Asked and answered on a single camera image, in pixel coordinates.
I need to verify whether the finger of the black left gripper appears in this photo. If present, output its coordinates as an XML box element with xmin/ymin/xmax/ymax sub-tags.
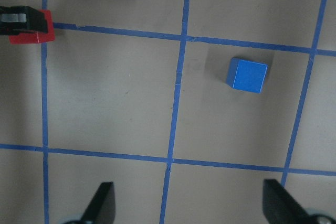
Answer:
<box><xmin>1</xmin><ymin>6</ymin><xmax>48</xmax><ymax>36</ymax></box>

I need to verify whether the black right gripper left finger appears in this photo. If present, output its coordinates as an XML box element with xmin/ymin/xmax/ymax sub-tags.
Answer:
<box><xmin>80</xmin><ymin>182</ymin><xmax>116</xmax><ymax>223</ymax></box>

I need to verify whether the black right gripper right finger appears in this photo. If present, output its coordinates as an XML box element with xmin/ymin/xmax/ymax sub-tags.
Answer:
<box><xmin>262</xmin><ymin>179</ymin><xmax>310</xmax><ymax>224</ymax></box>

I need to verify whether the red wooden block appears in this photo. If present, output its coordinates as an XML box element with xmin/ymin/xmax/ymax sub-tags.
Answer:
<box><xmin>9</xmin><ymin>9</ymin><xmax>55</xmax><ymax>45</ymax></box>

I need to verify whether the blue wooden block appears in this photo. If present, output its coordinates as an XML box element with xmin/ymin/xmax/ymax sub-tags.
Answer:
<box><xmin>225</xmin><ymin>57</ymin><xmax>268</xmax><ymax>93</ymax></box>

